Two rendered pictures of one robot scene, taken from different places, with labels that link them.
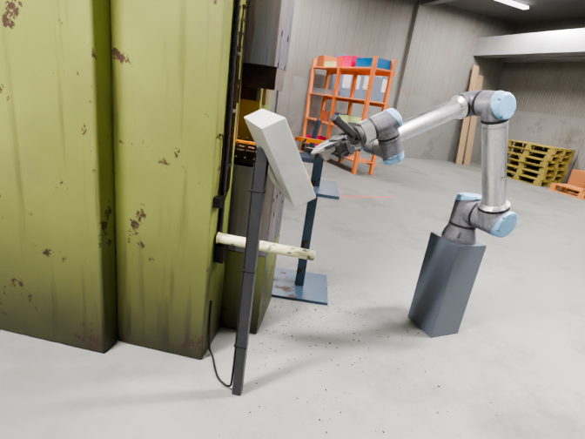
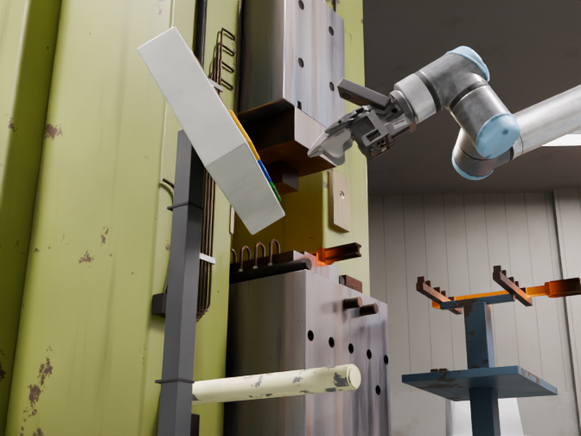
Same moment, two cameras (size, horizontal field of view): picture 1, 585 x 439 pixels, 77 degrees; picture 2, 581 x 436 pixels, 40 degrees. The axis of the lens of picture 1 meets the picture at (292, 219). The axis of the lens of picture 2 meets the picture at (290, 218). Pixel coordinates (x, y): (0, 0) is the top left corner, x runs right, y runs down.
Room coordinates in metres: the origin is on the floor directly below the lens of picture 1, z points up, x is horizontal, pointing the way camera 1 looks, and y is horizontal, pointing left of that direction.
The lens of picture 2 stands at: (0.18, -0.71, 0.38)
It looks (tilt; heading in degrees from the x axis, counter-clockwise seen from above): 21 degrees up; 29
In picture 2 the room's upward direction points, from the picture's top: 1 degrees clockwise
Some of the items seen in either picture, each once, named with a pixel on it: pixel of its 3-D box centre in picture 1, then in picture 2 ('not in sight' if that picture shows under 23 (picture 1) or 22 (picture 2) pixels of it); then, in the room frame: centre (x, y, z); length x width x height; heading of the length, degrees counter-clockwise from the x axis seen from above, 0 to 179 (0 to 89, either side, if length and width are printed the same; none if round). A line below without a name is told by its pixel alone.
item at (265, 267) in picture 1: (222, 272); not in sight; (1.93, 0.36, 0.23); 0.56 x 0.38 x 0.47; 84
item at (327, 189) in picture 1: (314, 186); (482, 385); (2.32, -0.11, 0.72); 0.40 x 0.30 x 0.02; 178
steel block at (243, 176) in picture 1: (228, 196); (257, 388); (1.93, 0.36, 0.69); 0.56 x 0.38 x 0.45; 84
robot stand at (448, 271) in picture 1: (444, 283); not in sight; (2.06, -0.98, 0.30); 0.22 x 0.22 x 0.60; 25
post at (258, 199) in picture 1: (249, 284); (175, 419); (1.29, 0.13, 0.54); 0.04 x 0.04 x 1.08; 84
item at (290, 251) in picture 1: (265, 246); (257, 387); (1.50, 0.10, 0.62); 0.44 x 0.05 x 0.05; 84
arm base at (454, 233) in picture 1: (460, 230); not in sight; (2.06, -0.98, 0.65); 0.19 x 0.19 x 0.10
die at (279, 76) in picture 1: (237, 74); (253, 157); (1.88, 0.36, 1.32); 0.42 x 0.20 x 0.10; 84
